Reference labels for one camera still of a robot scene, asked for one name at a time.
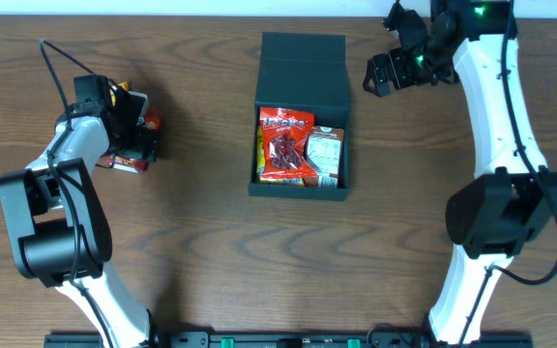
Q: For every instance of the small orange-yellow snack packet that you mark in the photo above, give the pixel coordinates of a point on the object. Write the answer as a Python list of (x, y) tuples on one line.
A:
[(119, 92)]

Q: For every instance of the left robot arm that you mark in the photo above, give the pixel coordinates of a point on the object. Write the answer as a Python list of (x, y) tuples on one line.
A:
[(55, 221)]

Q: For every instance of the red Hacks candy bag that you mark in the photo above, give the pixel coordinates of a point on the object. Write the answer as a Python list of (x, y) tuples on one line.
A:
[(285, 134)]

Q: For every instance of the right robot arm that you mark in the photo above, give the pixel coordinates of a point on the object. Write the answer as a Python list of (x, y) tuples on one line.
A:
[(513, 195)]

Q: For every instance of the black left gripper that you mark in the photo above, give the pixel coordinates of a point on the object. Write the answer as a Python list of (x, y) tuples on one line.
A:
[(141, 135)]

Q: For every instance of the red Hello Panda box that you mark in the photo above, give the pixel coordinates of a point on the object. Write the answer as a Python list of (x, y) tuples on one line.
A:
[(144, 147)]

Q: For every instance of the black storage box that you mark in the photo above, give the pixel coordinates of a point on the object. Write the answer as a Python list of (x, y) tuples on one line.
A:
[(305, 72)]

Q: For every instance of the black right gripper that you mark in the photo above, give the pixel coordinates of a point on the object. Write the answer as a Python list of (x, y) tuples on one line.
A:
[(393, 58)]

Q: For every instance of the brown Pocky box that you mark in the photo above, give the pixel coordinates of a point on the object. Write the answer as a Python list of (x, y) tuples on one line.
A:
[(323, 152)]

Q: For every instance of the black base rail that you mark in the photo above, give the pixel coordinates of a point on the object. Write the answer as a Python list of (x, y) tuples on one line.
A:
[(293, 340)]

